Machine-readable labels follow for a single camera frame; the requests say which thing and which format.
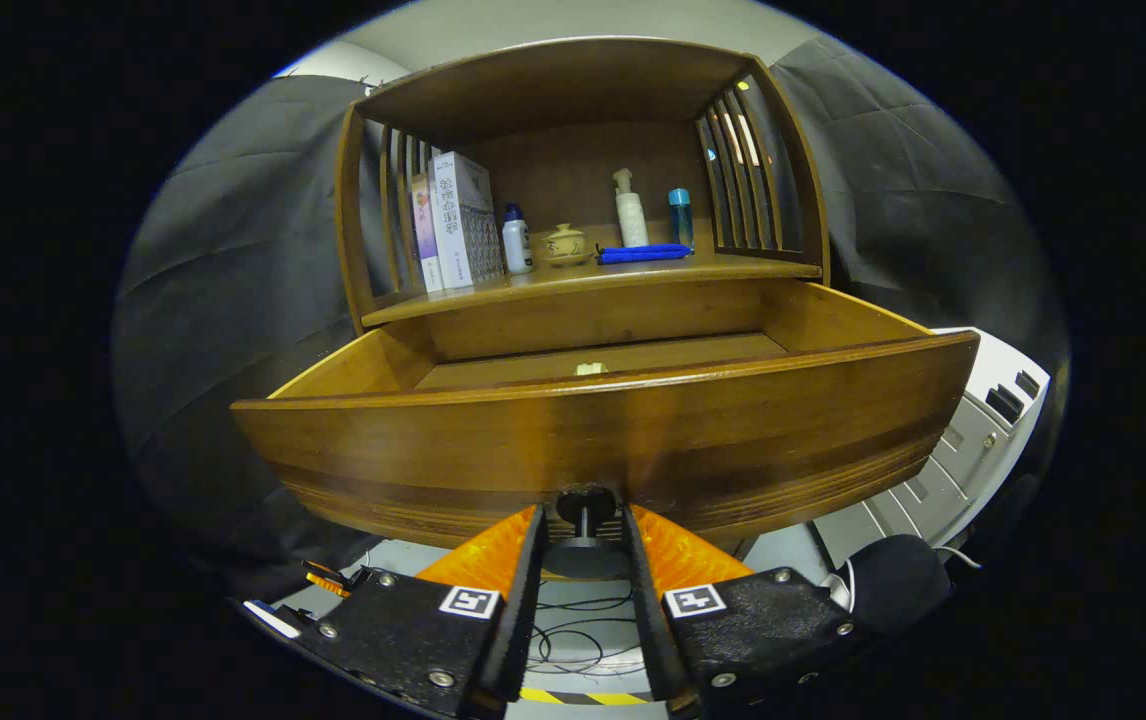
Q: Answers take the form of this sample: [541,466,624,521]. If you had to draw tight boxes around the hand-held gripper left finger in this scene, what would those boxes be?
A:
[288,505,547,720]

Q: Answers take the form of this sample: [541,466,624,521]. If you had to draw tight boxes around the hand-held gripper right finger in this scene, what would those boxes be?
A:
[621,504,879,719]

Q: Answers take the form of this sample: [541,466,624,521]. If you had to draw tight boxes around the brown wooden drawer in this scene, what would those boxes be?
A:
[230,278,981,551]

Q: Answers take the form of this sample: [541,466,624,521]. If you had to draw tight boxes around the brown wooden countertop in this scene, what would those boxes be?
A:
[361,245,823,328]

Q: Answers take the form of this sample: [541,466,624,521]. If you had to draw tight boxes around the brown wooden cabinet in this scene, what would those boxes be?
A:
[335,37,831,363]

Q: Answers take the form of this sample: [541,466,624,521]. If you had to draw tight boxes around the yellow black floor tape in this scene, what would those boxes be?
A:
[518,686,649,707]

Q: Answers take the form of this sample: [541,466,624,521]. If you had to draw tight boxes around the orange black clamp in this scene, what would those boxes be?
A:
[301,560,352,599]

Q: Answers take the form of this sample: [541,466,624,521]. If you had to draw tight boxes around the black rounded object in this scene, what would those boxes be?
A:
[848,535,952,636]

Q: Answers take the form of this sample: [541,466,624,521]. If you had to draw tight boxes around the white grey machine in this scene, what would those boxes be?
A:
[811,327,1051,571]

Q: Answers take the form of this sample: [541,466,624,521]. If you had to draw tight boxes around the white bottle blue cap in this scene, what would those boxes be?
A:
[501,204,535,275]

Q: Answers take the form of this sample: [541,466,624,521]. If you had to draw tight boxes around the yellow lidded tea cup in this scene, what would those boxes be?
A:
[540,223,594,268]

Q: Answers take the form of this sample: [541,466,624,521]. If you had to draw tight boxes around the blue folded cloth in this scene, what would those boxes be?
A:
[596,243,693,265]

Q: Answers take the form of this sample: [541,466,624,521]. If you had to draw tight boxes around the purple pink book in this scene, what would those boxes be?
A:
[410,174,444,295]

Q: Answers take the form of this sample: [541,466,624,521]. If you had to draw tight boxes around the white patterned book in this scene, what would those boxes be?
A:
[430,151,505,291]

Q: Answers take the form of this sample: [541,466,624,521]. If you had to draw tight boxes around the white pump bottle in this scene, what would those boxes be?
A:
[613,168,650,249]

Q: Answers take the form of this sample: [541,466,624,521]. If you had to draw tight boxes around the teal blue bottle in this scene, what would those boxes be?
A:
[668,188,695,251]

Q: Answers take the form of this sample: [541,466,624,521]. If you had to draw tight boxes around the black backdrop cloth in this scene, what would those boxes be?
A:
[113,38,1069,601]

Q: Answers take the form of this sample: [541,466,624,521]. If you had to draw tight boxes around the black floor cables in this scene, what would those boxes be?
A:
[525,585,646,679]

